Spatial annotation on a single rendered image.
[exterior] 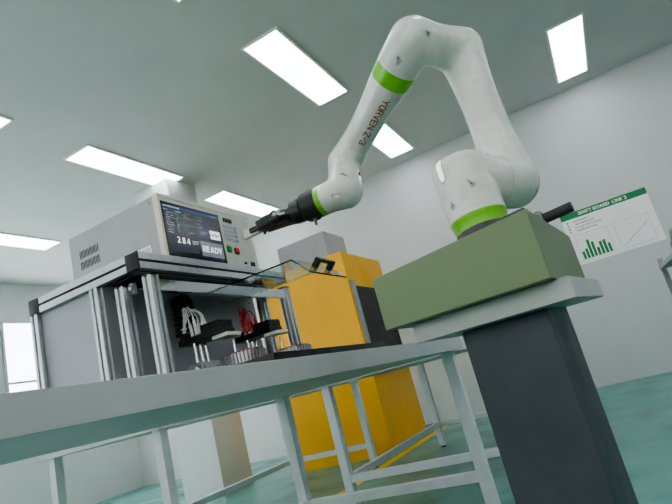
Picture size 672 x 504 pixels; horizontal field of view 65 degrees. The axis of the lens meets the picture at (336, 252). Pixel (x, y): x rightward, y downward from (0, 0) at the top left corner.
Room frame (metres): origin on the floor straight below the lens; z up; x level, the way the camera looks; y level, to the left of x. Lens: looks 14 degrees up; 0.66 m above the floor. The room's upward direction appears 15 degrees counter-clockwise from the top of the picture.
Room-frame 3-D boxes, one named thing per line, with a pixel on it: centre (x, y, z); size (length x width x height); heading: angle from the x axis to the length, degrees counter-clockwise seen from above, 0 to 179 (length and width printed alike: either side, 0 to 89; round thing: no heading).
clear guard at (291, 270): (1.70, 0.18, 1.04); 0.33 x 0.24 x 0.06; 66
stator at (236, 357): (1.42, 0.30, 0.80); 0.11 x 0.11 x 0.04
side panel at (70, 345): (1.40, 0.75, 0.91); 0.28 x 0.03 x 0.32; 66
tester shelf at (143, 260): (1.66, 0.54, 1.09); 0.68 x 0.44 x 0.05; 156
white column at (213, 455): (5.57, 1.71, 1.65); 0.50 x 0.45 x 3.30; 66
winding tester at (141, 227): (1.67, 0.54, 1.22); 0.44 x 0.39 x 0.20; 156
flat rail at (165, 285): (1.57, 0.34, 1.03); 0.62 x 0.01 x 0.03; 156
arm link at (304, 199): (1.52, 0.03, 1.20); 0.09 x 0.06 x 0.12; 155
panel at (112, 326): (1.63, 0.48, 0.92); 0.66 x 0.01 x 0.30; 156
